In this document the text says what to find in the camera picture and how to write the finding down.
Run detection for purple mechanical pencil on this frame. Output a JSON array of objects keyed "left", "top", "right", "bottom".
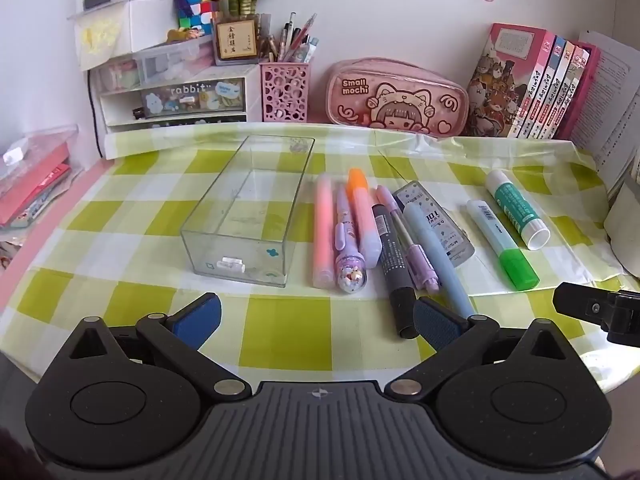
[{"left": 375, "top": 185, "right": 441, "bottom": 293}]

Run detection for colourful puzzle cubes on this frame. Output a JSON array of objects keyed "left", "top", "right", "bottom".
[{"left": 174, "top": 0, "right": 222, "bottom": 32}]

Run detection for green cap highlighter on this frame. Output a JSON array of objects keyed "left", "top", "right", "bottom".
[{"left": 466, "top": 199, "right": 541, "bottom": 291}]

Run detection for pink pen holder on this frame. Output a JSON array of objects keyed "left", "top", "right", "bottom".
[{"left": 260, "top": 60, "right": 311, "bottom": 123}]

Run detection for black cable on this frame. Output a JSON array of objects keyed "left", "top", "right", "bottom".
[{"left": 89, "top": 67, "right": 107, "bottom": 159}]

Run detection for clear box of tape rolls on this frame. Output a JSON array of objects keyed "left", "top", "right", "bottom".
[{"left": 95, "top": 57, "right": 143, "bottom": 94}]

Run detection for bunch of pens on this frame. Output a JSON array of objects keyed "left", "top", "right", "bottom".
[{"left": 260, "top": 11, "right": 321, "bottom": 63}]

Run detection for orange highlighter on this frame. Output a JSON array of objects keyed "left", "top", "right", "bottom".
[{"left": 347, "top": 168, "right": 383, "bottom": 267}]

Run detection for purple pen with glitter cap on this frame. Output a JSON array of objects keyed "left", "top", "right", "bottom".
[{"left": 334, "top": 183, "right": 369, "bottom": 294}]

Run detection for clear lidded storage box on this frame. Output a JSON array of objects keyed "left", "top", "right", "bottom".
[{"left": 132, "top": 40, "right": 216, "bottom": 88}]

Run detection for glue stick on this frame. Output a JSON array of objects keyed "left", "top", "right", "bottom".
[{"left": 484, "top": 170, "right": 551, "bottom": 251}]

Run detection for clear plastic box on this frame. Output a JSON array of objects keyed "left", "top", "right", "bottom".
[{"left": 180, "top": 136, "right": 316, "bottom": 288}]

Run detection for pink pencil case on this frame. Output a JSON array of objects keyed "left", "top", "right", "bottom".
[{"left": 325, "top": 58, "right": 470, "bottom": 138}]

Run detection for clear sheet with yellow print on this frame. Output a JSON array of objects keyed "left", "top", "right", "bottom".
[{"left": 74, "top": 12, "right": 124, "bottom": 72}]

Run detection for pink highlighter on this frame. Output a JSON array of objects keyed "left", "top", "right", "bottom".
[{"left": 313, "top": 172, "right": 335, "bottom": 289}]

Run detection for black marker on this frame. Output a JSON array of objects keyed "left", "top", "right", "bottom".
[{"left": 370, "top": 203, "right": 418, "bottom": 339}]

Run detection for open book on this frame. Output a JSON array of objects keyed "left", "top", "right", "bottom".
[{"left": 570, "top": 30, "right": 640, "bottom": 201}]

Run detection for glass vase with label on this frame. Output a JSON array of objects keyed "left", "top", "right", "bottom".
[{"left": 212, "top": 14, "right": 264, "bottom": 67}]

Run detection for green checkered tablecloth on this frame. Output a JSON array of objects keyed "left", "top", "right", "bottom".
[{"left": 0, "top": 122, "right": 640, "bottom": 396}]

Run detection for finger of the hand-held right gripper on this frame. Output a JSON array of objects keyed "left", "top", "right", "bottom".
[{"left": 552, "top": 282, "right": 640, "bottom": 346}]

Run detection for small yellow figurine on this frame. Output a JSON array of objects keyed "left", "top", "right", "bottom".
[{"left": 166, "top": 26, "right": 212, "bottom": 44}]

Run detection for pink boxed book set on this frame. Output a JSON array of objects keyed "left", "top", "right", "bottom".
[{"left": 465, "top": 22, "right": 598, "bottom": 141}]

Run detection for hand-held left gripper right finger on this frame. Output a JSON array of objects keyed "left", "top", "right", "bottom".
[{"left": 384, "top": 296, "right": 576, "bottom": 403}]

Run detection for white box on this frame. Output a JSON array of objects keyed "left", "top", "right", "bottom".
[{"left": 70, "top": 0, "right": 182, "bottom": 72}]

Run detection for clear case with pink books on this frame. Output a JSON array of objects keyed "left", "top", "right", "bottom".
[{"left": 0, "top": 125, "right": 83, "bottom": 232}]

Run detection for pencil lead case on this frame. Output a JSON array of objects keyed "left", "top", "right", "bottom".
[{"left": 392, "top": 181, "right": 475, "bottom": 267}]

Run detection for light blue pen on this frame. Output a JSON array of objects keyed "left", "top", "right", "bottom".
[{"left": 402, "top": 202, "right": 473, "bottom": 318}]

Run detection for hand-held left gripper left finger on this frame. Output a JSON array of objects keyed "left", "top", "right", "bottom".
[{"left": 65, "top": 294, "right": 252, "bottom": 404}]

